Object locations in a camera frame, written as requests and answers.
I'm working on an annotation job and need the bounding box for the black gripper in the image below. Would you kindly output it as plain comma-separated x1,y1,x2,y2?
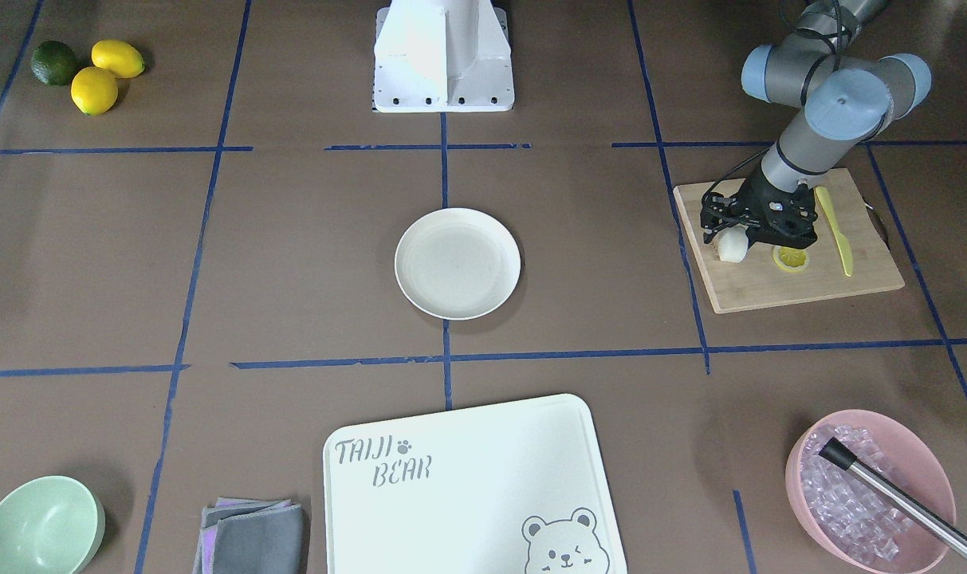
701,167,818,250

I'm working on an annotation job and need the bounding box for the white steamed bun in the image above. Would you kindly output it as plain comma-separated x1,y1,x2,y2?
715,226,749,264

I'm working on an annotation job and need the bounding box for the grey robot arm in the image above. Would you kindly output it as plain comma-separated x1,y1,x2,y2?
699,1,933,250

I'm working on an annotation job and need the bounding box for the cream bear tray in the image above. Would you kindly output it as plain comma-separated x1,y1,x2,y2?
323,395,627,573

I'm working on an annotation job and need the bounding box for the lemon slice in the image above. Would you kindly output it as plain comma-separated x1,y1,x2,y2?
772,245,810,273

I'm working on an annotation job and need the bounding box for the yellow-green plastic knife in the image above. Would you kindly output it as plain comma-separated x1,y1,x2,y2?
814,186,855,277

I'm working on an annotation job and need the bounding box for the bamboo cutting board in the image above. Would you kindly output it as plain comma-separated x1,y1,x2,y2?
673,168,905,313

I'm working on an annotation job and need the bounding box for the metal muddler black tip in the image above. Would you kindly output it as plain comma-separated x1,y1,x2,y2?
818,438,967,560

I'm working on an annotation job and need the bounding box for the pink bowl with ice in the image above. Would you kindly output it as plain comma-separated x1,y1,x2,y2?
784,408,957,573

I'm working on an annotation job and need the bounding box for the round cream plate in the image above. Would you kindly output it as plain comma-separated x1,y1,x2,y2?
393,207,522,320

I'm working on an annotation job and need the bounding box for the folded grey cloth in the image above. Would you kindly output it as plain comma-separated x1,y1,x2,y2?
192,497,305,573

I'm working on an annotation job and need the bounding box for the yellow lemon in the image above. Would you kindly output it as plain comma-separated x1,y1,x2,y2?
70,66,119,116
90,39,147,79

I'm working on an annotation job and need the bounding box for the green lime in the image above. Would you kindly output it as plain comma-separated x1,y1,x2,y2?
30,41,80,86

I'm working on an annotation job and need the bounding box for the mint green bowl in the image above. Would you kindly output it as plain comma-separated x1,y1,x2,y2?
0,475,105,573

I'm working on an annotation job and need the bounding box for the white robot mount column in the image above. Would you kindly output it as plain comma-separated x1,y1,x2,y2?
371,1,516,113

